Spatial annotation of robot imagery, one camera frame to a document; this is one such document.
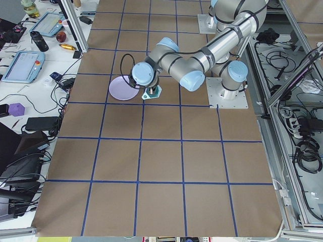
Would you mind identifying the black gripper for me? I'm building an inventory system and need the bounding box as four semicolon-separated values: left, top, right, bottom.
145;77;159;95

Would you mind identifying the mint green faceted cup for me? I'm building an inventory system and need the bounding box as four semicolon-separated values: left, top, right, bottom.
142;85;162;100

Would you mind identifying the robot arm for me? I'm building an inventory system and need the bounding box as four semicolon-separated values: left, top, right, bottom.
129;1;268;92

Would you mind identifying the lavender plate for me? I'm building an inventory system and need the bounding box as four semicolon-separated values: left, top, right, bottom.
109;76;139;101

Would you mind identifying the black power adapter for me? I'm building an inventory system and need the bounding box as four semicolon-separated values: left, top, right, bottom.
59;78;75;92

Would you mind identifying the orange cylindrical tool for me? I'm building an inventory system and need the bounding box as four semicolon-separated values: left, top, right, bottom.
59;44;77;51

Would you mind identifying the red apple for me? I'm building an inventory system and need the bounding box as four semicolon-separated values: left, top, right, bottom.
56;31;67;43

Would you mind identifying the blue teach pendant far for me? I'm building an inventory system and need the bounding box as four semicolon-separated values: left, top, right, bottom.
29;12;65;37

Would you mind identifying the blue teach pendant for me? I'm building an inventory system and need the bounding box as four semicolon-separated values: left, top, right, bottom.
1;51;45;83
29;12;65;37

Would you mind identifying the black water bottle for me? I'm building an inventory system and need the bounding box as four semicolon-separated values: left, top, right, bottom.
30;31;49;52

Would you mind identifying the blue teach pendant near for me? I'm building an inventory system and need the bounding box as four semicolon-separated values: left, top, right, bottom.
1;51;45;83

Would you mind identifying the purple faceted object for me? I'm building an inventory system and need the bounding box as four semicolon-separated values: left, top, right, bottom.
9;103;25;116

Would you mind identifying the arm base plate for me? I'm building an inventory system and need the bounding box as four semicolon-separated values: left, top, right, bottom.
197;14;218;34
205;77;248;109

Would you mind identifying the aluminium frame post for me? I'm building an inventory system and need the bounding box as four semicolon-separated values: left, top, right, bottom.
58;0;89;53

